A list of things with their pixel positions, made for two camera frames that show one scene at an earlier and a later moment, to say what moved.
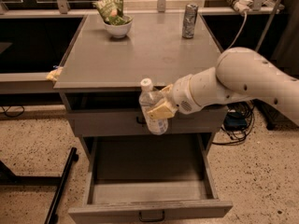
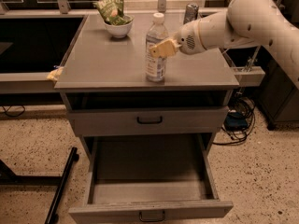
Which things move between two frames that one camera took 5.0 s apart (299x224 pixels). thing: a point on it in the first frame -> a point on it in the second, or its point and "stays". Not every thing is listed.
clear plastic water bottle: [149, 97] -> [156, 67]
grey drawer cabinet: [135, 175] stays
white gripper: [183, 96] -> [188, 40]
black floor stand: [7, 177] stays
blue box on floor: [235, 121] stays
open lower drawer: [149, 179] stays
